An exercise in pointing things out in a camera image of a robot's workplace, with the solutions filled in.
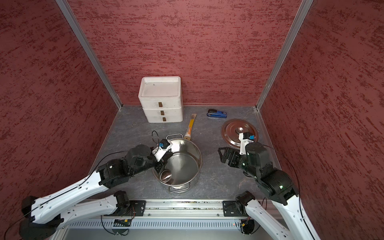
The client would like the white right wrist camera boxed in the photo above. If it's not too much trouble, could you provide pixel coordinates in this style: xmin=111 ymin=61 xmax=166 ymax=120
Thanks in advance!
xmin=239 ymin=132 xmax=255 ymax=156

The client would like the stainless steel stock pot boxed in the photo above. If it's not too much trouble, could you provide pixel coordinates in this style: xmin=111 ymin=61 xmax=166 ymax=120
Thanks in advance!
xmin=152 ymin=134 xmax=203 ymax=194

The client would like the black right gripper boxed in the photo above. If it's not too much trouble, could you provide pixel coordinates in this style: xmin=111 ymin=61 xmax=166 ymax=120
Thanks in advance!
xmin=217 ymin=146 xmax=259 ymax=177

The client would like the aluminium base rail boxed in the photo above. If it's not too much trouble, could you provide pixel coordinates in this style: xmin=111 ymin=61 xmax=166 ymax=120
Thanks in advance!
xmin=49 ymin=198 xmax=289 ymax=240

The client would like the aluminium corner post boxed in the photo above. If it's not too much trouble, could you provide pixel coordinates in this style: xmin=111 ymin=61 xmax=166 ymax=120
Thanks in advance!
xmin=256 ymin=0 xmax=314 ymax=112
xmin=56 ymin=0 xmax=123 ymax=111

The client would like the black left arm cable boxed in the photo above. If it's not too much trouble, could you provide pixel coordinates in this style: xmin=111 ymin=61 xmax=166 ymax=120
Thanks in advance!
xmin=2 ymin=130 xmax=161 ymax=240

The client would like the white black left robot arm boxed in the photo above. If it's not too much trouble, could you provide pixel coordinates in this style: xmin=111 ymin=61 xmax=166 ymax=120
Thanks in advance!
xmin=19 ymin=143 xmax=173 ymax=240

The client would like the white three-drawer storage box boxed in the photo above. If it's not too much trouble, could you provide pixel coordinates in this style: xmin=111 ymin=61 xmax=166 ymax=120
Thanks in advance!
xmin=138 ymin=76 xmax=184 ymax=124

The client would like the white perforated vent strip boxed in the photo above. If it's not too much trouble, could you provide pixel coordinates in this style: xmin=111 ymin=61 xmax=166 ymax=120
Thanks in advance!
xmin=68 ymin=219 xmax=241 ymax=230

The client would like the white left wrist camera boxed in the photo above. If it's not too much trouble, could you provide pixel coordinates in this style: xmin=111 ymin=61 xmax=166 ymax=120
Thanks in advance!
xmin=152 ymin=139 xmax=173 ymax=162

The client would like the left aluminium corner post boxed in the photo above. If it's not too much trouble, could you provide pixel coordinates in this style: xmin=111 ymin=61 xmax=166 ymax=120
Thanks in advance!
xmin=56 ymin=0 xmax=123 ymax=111

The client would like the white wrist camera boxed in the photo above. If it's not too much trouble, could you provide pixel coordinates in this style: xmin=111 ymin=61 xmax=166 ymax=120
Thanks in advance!
xmin=239 ymin=132 xmax=255 ymax=156
xmin=152 ymin=139 xmax=173 ymax=162

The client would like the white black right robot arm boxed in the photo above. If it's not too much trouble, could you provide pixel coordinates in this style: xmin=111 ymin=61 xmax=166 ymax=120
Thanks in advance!
xmin=218 ymin=142 xmax=320 ymax=240

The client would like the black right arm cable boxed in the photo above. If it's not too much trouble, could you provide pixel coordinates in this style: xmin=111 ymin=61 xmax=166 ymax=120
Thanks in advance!
xmin=262 ymin=143 xmax=304 ymax=240

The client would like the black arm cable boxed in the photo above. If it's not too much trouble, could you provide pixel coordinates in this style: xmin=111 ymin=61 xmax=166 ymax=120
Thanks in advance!
xmin=262 ymin=143 xmax=304 ymax=240
xmin=2 ymin=130 xmax=161 ymax=240

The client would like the right aluminium corner post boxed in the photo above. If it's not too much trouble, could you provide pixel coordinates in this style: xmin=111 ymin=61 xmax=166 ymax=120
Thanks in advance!
xmin=256 ymin=0 xmax=314 ymax=112

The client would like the steel pot lid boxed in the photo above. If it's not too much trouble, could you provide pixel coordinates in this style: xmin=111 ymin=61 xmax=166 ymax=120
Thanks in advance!
xmin=221 ymin=119 xmax=259 ymax=149

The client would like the long steel ladle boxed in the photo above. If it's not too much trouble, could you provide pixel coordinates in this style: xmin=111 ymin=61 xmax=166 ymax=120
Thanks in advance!
xmin=160 ymin=169 xmax=173 ymax=184

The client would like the blue black stapler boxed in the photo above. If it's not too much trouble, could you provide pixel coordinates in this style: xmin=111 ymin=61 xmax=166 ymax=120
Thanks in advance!
xmin=207 ymin=109 xmax=227 ymax=119

